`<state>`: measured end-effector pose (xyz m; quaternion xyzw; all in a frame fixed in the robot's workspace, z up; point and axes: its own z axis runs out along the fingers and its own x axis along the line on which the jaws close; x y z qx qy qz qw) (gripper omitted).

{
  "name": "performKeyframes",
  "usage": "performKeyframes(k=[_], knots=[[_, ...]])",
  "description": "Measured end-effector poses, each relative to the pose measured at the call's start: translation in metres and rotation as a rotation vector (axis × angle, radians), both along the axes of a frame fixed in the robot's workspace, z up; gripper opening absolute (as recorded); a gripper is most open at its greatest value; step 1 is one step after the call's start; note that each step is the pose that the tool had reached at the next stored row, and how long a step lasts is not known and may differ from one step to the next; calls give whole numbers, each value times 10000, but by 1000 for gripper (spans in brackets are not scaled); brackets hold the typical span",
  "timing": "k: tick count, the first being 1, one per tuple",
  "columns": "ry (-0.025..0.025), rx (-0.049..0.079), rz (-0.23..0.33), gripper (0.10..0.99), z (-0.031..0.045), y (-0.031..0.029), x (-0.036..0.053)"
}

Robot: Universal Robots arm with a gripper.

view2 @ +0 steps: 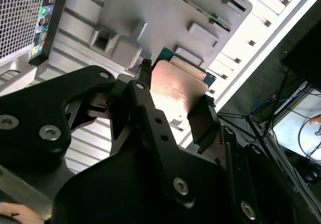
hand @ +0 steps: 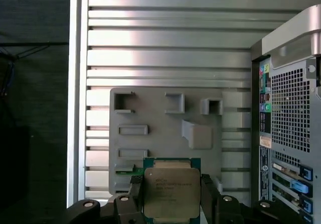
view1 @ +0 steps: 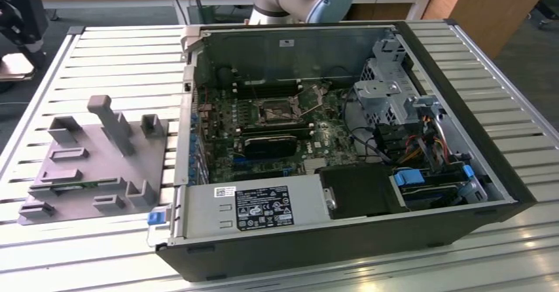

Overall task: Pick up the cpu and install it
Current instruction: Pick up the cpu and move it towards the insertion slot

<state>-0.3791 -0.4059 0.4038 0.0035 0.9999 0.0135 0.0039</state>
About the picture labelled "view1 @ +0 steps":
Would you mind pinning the thin metal locking lever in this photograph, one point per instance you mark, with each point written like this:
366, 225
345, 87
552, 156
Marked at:
254, 90

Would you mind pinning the grey parts rack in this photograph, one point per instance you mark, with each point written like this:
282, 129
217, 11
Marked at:
103, 166

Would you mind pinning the green motherboard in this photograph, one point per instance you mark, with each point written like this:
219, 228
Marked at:
218, 108

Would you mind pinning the green RAM stick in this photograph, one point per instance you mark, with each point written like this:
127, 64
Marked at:
90, 184

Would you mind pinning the black graphics card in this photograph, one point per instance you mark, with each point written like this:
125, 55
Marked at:
269, 148

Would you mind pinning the blue case latch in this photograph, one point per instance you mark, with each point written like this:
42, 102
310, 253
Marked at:
158, 218

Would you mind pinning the silver power supply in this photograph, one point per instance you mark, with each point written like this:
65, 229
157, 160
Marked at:
210, 213

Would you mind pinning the silver chipset heatsink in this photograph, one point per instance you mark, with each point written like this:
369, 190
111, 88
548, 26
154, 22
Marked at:
315, 165

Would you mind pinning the silver metal drive cage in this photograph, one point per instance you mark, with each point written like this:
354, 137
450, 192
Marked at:
375, 90

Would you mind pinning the black plastic fan shroud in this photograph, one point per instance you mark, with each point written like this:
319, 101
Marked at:
358, 190

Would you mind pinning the black open PC case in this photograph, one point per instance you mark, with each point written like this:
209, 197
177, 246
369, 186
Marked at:
306, 256

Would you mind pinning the hard disk in blue carrier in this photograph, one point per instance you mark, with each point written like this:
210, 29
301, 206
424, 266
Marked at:
410, 177

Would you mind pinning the wooden cabinet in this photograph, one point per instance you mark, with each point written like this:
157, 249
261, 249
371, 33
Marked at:
494, 7

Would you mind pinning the blue plastic clip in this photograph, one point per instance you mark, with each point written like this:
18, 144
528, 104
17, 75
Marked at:
469, 171

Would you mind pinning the dark office chair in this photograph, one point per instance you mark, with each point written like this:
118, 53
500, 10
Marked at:
549, 8

